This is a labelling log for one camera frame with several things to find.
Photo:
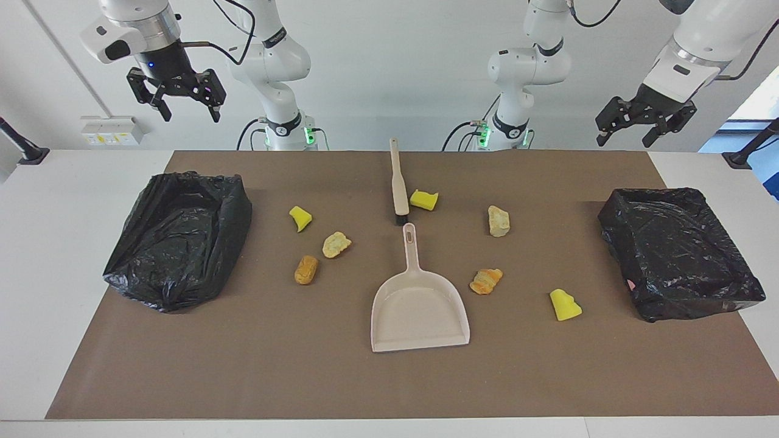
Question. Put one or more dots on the brown toy bread roll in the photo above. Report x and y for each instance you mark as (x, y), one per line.
(306, 270)

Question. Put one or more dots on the beige hand brush black bristles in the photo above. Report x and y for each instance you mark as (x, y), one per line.
(398, 182)

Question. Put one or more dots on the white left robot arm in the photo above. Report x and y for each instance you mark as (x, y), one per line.
(529, 67)

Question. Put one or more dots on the pale golden toy pastry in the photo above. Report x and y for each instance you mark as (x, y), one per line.
(335, 245)

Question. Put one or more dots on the beige plastic dustpan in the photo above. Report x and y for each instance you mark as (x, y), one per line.
(420, 310)

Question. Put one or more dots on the yellow sponge with green side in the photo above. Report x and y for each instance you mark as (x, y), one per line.
(565, 306)

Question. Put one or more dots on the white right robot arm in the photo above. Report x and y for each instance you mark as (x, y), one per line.
(268, 61)

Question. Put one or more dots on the orange striped toy croissant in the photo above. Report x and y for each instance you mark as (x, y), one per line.
(485, 281)

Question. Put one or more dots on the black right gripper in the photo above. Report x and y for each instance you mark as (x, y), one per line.
(164, 61)

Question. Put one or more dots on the black-bagged bin with pink spot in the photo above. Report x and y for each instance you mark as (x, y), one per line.
(675, 255)

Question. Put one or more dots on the small yellow sponge wedge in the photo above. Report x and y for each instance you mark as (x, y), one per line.
(299, 217)

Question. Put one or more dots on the brown table mat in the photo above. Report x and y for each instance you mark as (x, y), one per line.
(389, 377)

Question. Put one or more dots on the pale beige toy bread chunk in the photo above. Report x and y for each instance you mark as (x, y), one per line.
(498, 221)

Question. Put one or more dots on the loosely crumpled black-bagged bin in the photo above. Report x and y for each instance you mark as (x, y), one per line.
(176, 243)

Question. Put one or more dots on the notched yellow sponge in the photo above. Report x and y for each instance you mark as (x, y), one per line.
(424, 200)

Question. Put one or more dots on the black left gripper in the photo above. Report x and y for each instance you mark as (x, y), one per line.
(663, 103)

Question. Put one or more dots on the white wall socket box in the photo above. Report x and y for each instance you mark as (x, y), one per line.
(109, 131)

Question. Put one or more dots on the black pole stand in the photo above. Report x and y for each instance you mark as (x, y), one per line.
(739, 161)
(33, 155)

